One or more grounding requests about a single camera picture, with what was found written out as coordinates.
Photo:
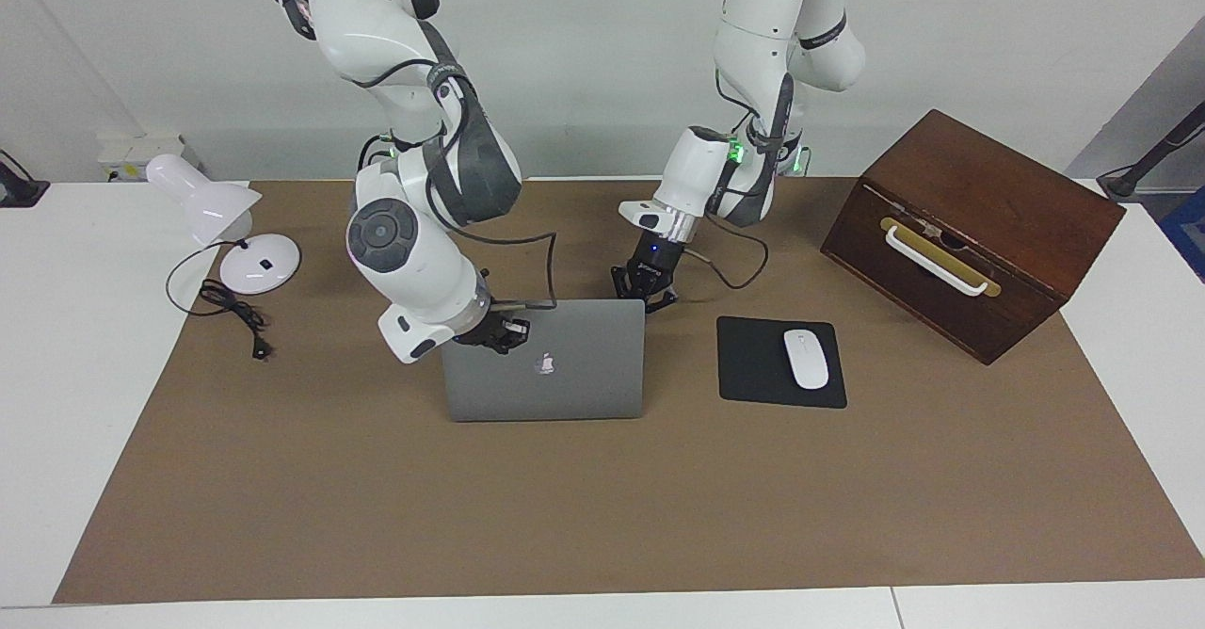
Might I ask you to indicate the black camera stand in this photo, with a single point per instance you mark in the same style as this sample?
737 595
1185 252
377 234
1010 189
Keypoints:
1158 153

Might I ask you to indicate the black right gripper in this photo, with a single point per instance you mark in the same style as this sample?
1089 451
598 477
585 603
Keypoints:
478 332

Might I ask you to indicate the white wall power strip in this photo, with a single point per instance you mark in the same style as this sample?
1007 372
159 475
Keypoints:
141 153

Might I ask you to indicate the black mouse pad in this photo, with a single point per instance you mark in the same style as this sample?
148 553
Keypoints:
753 365

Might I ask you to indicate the dark brown wooden box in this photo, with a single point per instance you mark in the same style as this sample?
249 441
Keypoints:
998 205

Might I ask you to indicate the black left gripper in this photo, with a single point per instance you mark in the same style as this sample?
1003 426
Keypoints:
654 257

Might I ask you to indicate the white computer mouse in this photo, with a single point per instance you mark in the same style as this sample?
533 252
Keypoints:
806 359

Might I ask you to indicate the white desk lamp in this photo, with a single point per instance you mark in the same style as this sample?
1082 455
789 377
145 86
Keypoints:
259 262

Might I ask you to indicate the brown table mat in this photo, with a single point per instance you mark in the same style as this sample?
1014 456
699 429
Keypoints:
565 507

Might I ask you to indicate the black clamp mount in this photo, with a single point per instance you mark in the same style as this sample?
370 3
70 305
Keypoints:
19 186

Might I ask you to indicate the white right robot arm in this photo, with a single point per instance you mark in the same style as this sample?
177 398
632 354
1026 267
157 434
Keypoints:
414 252

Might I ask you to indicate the grey aluminium laptop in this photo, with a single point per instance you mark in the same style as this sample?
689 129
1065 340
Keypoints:
555 365

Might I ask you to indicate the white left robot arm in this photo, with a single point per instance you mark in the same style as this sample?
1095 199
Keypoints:
753 36

